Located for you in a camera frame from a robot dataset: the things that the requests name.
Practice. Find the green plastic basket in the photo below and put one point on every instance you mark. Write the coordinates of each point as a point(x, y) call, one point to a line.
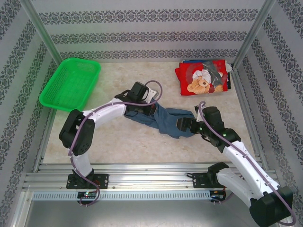
point(71, 82)

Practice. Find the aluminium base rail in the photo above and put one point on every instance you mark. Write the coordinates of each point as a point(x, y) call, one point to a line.
point(146, 175)

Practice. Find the folded white t-shirt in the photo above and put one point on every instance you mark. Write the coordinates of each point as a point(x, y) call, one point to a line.
point(229, 67)

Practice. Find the small circuit board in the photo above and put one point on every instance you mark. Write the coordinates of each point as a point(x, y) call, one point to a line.
point(87, 194)
point(216, 193)

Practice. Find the red teddy bear t-shirt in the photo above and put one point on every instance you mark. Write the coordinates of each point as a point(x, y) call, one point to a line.
point(201, 80)

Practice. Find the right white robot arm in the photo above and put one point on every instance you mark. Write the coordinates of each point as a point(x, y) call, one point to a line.
point(239, 156)

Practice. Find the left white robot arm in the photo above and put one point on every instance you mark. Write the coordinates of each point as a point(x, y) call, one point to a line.
point(106, 112)

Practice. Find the aluminium frame post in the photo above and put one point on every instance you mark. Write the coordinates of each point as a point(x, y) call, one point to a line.
point(254, 30)
point(41, 30)

